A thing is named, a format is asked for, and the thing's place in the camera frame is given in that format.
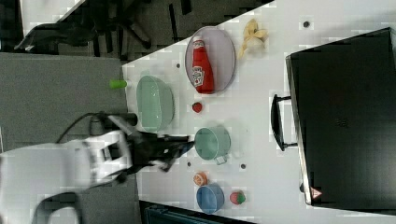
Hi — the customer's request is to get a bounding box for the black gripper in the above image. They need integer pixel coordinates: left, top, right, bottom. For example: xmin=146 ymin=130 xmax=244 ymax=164
xmin=130 ymin=132 xmax=194 ymax=173

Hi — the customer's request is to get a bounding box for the black toaster oven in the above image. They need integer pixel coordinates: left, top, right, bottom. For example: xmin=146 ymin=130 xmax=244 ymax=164
xmin=286 ymin=27 xmax=396 ymax=214

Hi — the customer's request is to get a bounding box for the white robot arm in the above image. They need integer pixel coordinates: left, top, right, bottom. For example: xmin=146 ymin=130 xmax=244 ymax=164
xmin=1 ymin=113 xmax=194 ymax=224

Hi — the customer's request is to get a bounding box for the green perforated colander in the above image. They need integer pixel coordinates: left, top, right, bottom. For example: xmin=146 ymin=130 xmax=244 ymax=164
xmin=136 ymin=76 xmax=175 ymax=133

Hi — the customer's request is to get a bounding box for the orange slice toy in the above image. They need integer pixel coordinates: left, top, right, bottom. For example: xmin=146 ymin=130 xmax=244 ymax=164
xmin=193 ymin=172 xmax=208 ymax=187

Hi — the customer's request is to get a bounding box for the green mug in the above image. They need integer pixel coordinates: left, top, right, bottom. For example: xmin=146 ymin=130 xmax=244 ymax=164
xmin=194 ymin=126 xmax=231 ymax=165

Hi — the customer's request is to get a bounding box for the red strawberry near plate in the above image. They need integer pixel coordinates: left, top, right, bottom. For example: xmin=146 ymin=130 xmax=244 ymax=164
xmin=191 ymin=102 xmax=203 ymax=113

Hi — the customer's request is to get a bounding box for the green cylinder at table edge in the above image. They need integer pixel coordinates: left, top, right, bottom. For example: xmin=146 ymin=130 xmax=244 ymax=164
xmin=109 ymin=80 xmax=128 ymax=90

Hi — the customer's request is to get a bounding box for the blue cup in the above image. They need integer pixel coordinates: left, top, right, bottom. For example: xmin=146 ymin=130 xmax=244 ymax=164
xmin=196 ymin=183 xmax=225 ymax=214

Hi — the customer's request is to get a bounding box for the red ketchup bottle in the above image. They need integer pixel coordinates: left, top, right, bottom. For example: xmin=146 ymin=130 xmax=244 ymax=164
xmin=191 ymin=36 xmax=215 ymax=94

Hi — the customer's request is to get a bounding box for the red strawberry near blue cup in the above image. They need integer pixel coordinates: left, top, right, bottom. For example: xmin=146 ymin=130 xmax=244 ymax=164
xmin=229 ymin=190 xmax=246 ymax=205

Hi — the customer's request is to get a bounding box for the grey round plate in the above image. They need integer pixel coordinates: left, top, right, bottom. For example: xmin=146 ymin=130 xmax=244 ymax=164
xmin=184 ymin=26 xmax=236 ymax=92

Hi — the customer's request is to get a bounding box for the peeled toy banana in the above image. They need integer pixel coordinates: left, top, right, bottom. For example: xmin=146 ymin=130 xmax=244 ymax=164
xmin=237 ymin=19 xmax=268 ymax=59

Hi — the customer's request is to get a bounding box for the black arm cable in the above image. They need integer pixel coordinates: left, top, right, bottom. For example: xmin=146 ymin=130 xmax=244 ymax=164
xmin=55 ymin=112 xmax=104 ymax=144

